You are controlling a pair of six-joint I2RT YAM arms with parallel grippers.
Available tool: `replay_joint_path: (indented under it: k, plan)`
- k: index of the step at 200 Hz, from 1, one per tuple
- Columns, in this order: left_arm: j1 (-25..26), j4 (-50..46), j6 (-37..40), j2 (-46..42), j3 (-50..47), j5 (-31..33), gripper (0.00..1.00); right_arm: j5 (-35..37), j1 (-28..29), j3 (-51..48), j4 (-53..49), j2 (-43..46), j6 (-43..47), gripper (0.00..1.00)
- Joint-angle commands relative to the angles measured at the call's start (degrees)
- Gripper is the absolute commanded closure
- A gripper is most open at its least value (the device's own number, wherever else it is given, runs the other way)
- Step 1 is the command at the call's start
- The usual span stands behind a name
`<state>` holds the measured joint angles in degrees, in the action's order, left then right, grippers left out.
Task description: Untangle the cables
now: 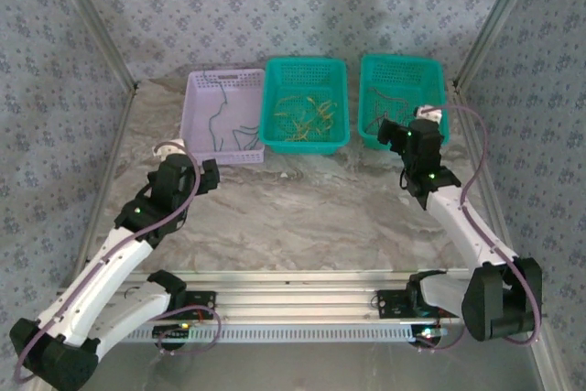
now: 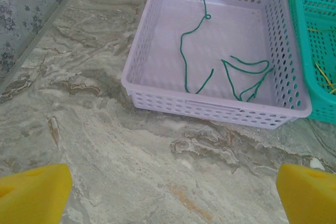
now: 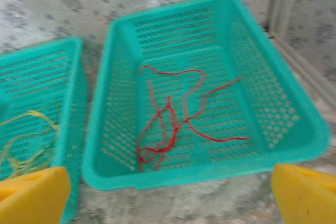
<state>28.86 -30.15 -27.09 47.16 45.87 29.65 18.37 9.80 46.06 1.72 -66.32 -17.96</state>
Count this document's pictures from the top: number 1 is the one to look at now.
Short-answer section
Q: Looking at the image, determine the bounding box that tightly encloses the teal plastic basket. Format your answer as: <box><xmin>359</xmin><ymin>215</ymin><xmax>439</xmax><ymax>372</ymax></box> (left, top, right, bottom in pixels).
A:
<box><xmin>258</xmin><ymin>56</ymin><xmax>352</xmax><ymax>157</ymax></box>
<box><xmin>356</xmin><ymin>53</ymin><xmax>450</xmax><ymax>152</ymax></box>

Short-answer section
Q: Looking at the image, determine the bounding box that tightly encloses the pale lilac plastic basket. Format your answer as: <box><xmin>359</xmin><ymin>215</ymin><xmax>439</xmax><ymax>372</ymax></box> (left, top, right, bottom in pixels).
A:
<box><xmin>179</xmin><ymin>68</ymin><xmax>267</xmax><ymax>167</ymax></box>

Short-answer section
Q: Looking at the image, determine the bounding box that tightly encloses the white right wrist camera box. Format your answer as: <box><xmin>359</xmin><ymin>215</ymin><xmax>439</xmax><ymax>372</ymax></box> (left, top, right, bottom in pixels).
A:
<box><xmin>413</xmin><ymin>104</ymin><xmax>444</xmax><ymax>125</ymax></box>

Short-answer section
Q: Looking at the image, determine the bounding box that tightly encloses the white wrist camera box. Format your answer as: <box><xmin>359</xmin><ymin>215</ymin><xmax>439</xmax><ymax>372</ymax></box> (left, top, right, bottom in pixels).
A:
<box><xmin>413</xmin><ymin>104</ymin><xmax>444</xmax><ymax>125</ymax></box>
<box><xmin>151</xmin><ymin>138</ymin><xmax>189</xmax><ymax>159</ymax></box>

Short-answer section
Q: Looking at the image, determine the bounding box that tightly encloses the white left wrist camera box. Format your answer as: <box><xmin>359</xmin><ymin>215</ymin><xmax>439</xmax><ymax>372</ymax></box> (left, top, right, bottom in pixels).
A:
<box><xmin>151</xmin><ymin>138</ymin><xmax>189</xmax><ymax>159</ymax></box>

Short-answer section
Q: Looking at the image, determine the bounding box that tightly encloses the aluminium table side rail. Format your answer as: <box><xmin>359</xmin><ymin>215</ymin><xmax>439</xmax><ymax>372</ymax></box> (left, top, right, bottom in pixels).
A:
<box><xmin>27</xmin><ymin>87</ymin><xmax>139</xmax><ymax>391</ymax></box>
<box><xmin>451</xmin><ymin>83</ymin><xmax>570</xmax><ymax>391</ymax></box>

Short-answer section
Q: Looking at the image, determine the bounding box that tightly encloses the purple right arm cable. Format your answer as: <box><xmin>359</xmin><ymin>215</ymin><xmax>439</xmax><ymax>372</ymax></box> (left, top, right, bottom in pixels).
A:
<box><xmin>423</xmin><ymin>105</ymin><xmax>545</xmax><ymax>348</ymax></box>

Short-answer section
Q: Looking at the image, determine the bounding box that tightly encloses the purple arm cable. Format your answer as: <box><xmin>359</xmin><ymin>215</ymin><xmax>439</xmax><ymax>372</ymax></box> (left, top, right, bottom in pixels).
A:
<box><xmin>423</xmin><ymin>105</ymin><xmax>545</xmax><ymax>348</ymax></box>
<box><xmin>13</xmin><ymin>142</ymin><xmax>203</xmax><ymax>386</ymax></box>

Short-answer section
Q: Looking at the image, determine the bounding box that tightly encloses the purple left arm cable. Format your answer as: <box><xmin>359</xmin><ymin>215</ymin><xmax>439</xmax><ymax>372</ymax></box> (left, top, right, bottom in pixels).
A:
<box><xmin>13</xmin><ymin>142</ymin><xmax>203</xmax><ymax>386</ymax></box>

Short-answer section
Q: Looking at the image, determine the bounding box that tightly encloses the thin purple cable loop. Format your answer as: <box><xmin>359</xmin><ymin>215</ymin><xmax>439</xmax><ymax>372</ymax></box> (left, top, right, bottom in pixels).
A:
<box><xmin>414</xmin><ymin>312</ymin><xmax>467</xmax><ymax>356</ymax></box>
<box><xmin>155</xmin><ymin>304</ymin><xmax>222</xmax><ymax>358</ymax></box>

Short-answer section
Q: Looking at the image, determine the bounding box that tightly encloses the aluminium frame post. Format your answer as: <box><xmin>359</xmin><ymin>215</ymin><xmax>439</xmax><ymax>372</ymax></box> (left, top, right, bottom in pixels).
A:
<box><xmin>450</xmin><ymin>0</ymin><xmax>547</xmax><ymax>91</ymax></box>
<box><xmin>45</xmin><ymin>0</ymin><xmax>141</xmax><ymax>94</ymax></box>

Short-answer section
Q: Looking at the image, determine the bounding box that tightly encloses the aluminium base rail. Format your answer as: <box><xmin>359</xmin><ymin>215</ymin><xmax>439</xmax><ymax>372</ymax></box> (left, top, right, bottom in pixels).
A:
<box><xmin>123</xmin><ymin>269</ymin><xmax>464</xmax><ymax>320</ymax></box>

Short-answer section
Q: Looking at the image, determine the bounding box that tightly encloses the white slotted cable duct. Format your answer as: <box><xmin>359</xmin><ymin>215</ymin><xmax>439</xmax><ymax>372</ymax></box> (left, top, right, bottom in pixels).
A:
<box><xmin>123</xmin><ymin>324</ymin><xmax>441</xmax><ymax>344</ymax></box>

